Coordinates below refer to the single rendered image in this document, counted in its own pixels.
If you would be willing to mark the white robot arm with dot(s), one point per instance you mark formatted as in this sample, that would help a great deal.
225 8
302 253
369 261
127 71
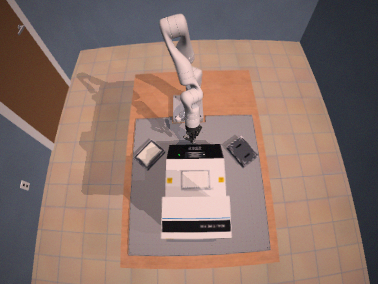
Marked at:
172 27

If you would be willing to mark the black rectangular frame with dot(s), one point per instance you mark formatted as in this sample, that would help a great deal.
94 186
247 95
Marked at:
242 151

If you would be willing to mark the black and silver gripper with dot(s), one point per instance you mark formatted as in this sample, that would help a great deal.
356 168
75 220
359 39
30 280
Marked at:
192 134

